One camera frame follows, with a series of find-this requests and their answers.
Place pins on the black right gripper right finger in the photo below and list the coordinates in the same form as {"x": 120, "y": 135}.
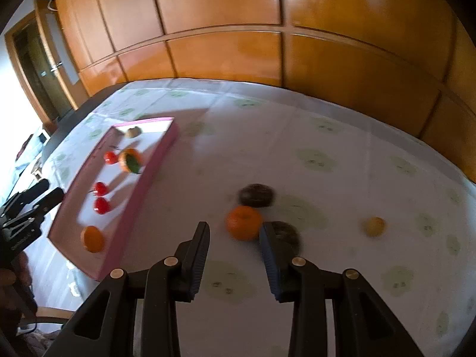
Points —
{"x": 332, "y": 311}

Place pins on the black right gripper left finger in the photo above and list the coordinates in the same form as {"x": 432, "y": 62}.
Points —
{"x": 104, "y": 325}

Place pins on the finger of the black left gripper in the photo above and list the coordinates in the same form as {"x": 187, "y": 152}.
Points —
{"x": 19, "y": 200}
{"x": 48, "y": 202}

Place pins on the small orange tangerine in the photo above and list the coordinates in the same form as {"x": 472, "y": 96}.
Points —
{"x": 92, "y": 239}

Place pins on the red tomato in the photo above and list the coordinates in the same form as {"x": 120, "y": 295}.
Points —
{"x": 100, "y": 189}
{"x": 101, "y": 206}

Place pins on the small red apple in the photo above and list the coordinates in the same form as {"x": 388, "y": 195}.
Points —
{"x": 111, "y": 158}

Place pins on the large orange with leaf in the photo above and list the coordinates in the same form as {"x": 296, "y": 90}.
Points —
{"x": 130, "y": 161}

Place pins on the tan small fruit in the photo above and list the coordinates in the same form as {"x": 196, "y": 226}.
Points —
{"x": 133, "y": 132}

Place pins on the person's left hand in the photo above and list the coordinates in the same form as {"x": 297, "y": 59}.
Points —
{"x": 8, "y": 278}

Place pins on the pink white shallow box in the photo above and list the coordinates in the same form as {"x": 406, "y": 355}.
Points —
{"x": 126, "y": 195}

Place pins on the wooden chair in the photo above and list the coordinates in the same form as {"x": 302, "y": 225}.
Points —
{"x": 47, "y": 315}

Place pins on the small yellow fruit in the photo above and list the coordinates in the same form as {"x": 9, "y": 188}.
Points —
{"x": 374, "y": 226}

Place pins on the dark brown kiwi fruit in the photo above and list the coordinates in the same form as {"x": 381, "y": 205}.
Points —
{"x": 288, "y": 234}

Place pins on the white cloud-print tablecloth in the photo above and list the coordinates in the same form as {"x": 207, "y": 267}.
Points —
{"x": 331, "y": 169}

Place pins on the wooden door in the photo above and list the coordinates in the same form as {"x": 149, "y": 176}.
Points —
{"x": 35, "y": 73}

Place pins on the medium orange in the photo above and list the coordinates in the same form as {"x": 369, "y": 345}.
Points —
{"x": 243, "y": 223}

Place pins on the dark avocado fruit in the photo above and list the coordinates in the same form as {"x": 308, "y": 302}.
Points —
{"x": 256, "y": 196}

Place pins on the wooden wardrobe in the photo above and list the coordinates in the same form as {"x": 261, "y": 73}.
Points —
{"x": 407, "y": 63}

